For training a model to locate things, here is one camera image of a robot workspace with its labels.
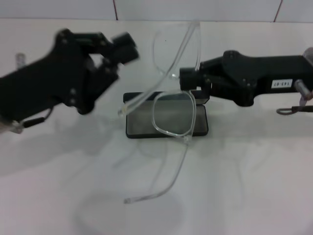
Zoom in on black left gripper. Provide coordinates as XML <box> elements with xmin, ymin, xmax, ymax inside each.
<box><xmin>0</xmin><ymin>29</ymin><xmax>140</xmax><ymax>122</ymax></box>

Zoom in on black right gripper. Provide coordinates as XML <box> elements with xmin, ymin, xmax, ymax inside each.
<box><xmin>180</xmin><ymin>50</ymin><xmax>313</xmax><ymax>107</ymax></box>

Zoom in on clear frame glasses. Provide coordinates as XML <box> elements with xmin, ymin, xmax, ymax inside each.
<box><xmin>117</xmin><ymin>21</ymin><xmax>202</xmax><ymax>205</ymax></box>

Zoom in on black glasses case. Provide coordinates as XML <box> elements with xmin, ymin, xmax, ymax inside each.
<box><xmin>123</xmin><ymin>90</ymin><xmax>210</xmax><ymax>140</ymax></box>

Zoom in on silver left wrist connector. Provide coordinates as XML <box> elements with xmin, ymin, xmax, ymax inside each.
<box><xmin>15</xmin><ymin>53</ymin><xmax>25</xmax><ymax>69</ymax></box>

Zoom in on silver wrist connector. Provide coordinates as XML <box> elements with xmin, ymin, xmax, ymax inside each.
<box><xmin>294</xmin><ymin>79</ymin><xmax>313</xmax><ymax>98</ymax></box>
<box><xmin>15</xmin><ymin>53</ymin><xmax>25</xmax><ymax>69</ymax></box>

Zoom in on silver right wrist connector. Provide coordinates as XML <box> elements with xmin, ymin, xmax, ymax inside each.
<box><xmin>294</xmin><ymin>79</ymin><xmax>313</xmax><ymax>98</ymax></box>

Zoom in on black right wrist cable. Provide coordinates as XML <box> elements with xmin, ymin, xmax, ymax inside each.
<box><xmin>276</xmin><ymin>96</ymin><xmax>313</xmax><ymax>115</ymax></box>

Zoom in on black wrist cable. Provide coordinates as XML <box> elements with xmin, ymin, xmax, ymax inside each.
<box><xmin>14</xmin><ymin>107</ymin><xmax>55</xmax><ymax>134</ymax></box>
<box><xmin>276</xmin><ymin>96</ymin><xmax>313</xmax><ymax>115</ymax></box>

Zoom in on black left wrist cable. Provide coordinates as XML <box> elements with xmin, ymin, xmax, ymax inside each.
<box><xmin>14</xmin><ymin>107</ymin><xmax>55</xmax><ymax>134</ymax></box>

